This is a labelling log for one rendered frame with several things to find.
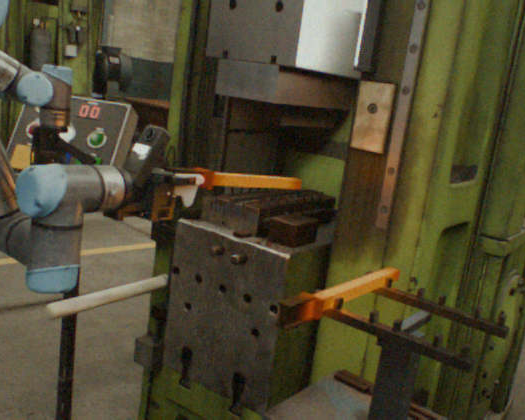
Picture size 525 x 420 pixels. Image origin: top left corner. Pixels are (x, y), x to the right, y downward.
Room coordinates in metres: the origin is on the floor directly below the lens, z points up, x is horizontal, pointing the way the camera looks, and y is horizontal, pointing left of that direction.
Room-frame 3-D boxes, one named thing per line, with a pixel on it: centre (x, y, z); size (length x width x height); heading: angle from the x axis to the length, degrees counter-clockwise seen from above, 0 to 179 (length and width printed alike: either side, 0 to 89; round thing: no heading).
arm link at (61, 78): (1.51, 0.57, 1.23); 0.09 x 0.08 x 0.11; 129
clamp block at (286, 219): (1.52, -0.09, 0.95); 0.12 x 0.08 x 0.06; 146
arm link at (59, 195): (0.85, 0.31, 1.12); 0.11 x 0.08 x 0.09; 146
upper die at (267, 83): (1.74, -0.02, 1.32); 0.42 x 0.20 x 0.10; 146
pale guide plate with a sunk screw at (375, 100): (1.50, -0.24, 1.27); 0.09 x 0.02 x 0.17; 56
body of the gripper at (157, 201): (0.98, 0.22, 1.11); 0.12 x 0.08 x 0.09; 146
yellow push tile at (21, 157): (1.71, 0.73, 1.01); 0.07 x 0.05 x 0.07; 81
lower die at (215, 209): (1.74, -0.02, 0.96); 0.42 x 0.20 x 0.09; 146
